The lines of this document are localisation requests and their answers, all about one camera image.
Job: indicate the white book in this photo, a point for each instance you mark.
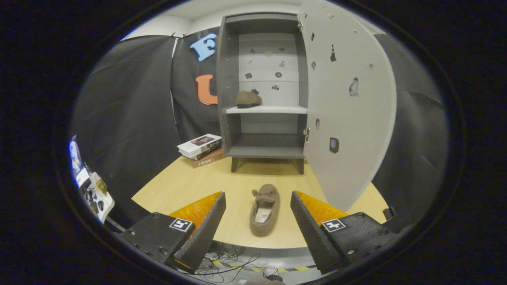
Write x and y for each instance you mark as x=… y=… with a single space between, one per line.
x=198 y=144

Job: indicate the yellow black floor tape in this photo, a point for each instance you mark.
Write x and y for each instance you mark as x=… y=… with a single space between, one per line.
x=295 y=269

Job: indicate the white shoe cabinet door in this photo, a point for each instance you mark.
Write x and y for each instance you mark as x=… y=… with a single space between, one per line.
x=348 y=138

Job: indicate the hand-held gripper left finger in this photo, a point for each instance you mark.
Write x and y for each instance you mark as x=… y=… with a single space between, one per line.
x=206 y=233

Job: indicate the white cluttered equipment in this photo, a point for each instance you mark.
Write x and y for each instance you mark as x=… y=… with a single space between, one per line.
x=99 y=194

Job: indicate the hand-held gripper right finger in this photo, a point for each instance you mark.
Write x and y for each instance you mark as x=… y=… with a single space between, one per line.
x=311 y=233

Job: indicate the black table clamp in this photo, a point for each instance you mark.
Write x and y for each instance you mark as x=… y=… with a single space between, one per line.
x=389 y=213

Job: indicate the brown book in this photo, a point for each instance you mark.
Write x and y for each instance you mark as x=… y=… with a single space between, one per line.
x=210 y=158

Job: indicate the blue lit monitor screen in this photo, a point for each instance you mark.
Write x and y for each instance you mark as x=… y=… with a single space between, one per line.
x=75 y=154

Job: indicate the brown fuzzy slipper shoe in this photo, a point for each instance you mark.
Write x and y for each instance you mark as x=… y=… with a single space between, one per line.
x=247 y=99
x=271 y=198

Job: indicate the grey shoe cabinet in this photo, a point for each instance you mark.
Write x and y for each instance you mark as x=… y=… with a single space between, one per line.
x=269 y=151

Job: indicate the black backdrop cloth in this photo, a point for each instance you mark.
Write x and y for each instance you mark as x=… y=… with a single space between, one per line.
x=130 y=111

